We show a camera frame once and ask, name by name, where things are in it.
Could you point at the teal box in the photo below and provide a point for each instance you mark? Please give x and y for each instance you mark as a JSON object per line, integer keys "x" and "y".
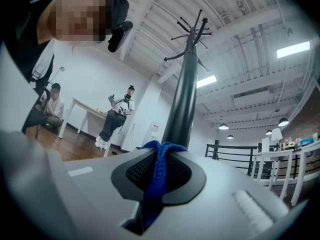
{"x": 306, "y": 141}

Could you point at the white box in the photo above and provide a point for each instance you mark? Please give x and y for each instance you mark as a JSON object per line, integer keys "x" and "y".
{"x": 265, "y": 144}

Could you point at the long ceiling tube light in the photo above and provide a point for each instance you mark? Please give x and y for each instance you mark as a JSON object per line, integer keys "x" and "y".
{"x": 293, "y": 49}
{"x": 206, "y": 81}

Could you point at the black chair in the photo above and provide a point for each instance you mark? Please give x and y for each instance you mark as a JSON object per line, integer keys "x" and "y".
{"x": 32, "y": 119}

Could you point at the ceiling air vent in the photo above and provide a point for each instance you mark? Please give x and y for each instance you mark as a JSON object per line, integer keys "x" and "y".
{"x": 250, "y": 94}

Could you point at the blue cloth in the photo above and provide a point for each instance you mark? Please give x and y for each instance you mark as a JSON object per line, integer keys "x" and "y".
{"x": 157, "y": 184}

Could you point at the white table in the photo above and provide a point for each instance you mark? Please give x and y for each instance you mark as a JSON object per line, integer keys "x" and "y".
{"x": 272, "y": 153}
{"x": 305, "y": 149}

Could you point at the person's black shirt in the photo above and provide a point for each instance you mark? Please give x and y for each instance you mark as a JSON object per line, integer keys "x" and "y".
{"x": 25, "y": 59}

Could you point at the black head camera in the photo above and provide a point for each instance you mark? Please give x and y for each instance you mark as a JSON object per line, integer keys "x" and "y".
{"x": 116, "y": 37}

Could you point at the white water dispenser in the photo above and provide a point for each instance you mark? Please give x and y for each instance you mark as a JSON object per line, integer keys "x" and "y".
{"x": 153, "y": 136}

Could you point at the white table lamp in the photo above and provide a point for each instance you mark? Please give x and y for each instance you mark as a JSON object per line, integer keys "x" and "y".
{"x": 277, "y": 135}

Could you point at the black pendant lamp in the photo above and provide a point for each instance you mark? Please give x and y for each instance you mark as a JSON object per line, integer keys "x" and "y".
{"x": 223, "y": 126}
{"x": 230, "y": 137}
{"x": 283, "y": 122}
{"x": 269, "y": 132}

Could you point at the beige desk with white legs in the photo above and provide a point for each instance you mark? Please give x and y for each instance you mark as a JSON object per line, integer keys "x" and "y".
{"x": 87, "y": 107}

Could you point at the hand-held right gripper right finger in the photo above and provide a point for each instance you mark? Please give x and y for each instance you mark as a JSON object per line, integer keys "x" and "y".
{"x": 220, "y": 209}

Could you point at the person's head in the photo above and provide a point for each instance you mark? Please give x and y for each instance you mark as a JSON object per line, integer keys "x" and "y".
{"x": 75, "y": 16}

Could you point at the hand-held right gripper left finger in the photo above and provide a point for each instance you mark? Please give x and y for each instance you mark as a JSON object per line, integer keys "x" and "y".
{"x": 95, "y": 196}

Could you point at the black coat rack stand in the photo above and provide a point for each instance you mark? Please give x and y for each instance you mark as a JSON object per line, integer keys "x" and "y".
{"x": 182, "y": 104}

